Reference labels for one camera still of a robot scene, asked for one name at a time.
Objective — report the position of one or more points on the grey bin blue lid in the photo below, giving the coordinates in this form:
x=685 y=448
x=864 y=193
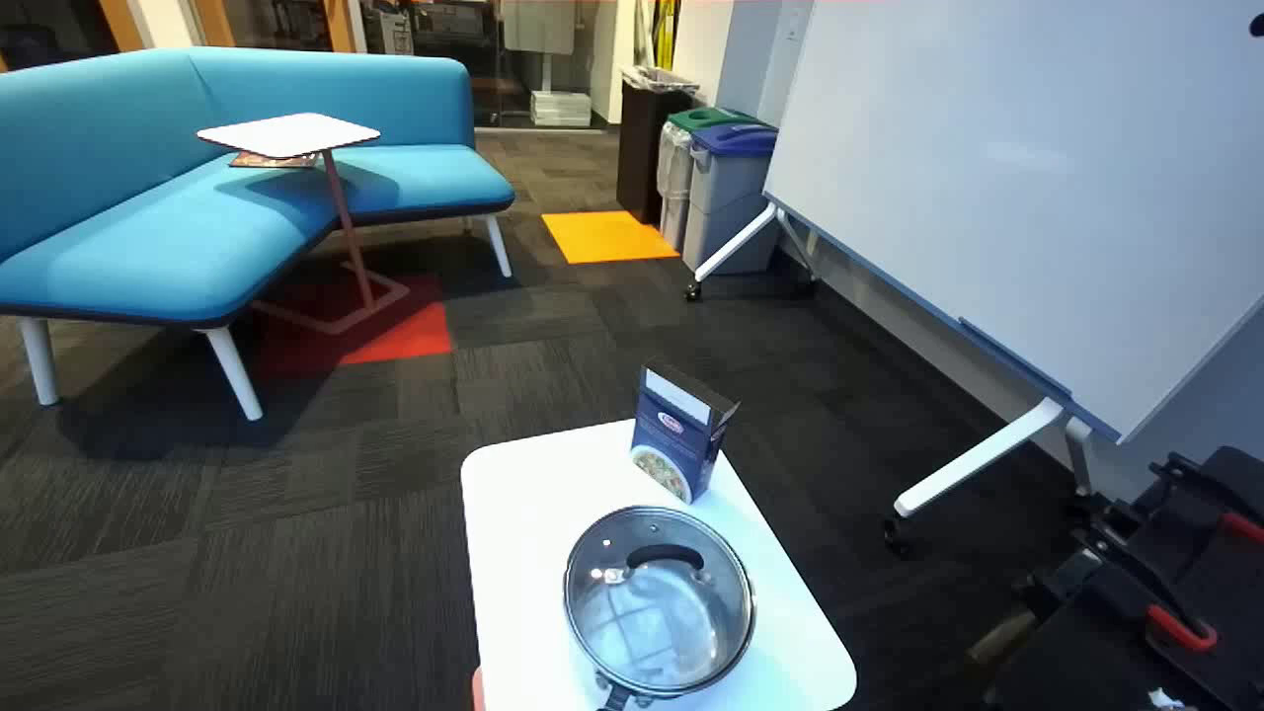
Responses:
x=730 y=197

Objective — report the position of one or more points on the grey bin green lid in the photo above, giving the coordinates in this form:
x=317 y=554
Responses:
x=672 y=170

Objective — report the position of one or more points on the blue pasta box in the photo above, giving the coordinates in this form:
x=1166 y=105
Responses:
x=672 y=428

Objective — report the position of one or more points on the black trash bin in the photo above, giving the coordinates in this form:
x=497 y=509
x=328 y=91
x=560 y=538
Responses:
x=646 y=143

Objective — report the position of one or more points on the white box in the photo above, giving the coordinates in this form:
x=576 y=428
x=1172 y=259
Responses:
x=564 y=107

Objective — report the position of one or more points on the large white rolling whiteboard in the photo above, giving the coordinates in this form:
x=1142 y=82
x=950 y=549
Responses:
x=1028 y=170

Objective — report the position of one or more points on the long blue sofa white legs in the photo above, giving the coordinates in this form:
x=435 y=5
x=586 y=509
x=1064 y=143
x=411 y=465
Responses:
x=160 y=222

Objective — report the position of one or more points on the dark perforated mounting board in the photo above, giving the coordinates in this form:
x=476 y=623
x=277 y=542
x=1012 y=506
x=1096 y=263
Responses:
x=1120 y=673

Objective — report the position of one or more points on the white side table orange frame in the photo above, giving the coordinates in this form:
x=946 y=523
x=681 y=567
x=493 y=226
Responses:
x=290 y=132
x=529 y=527

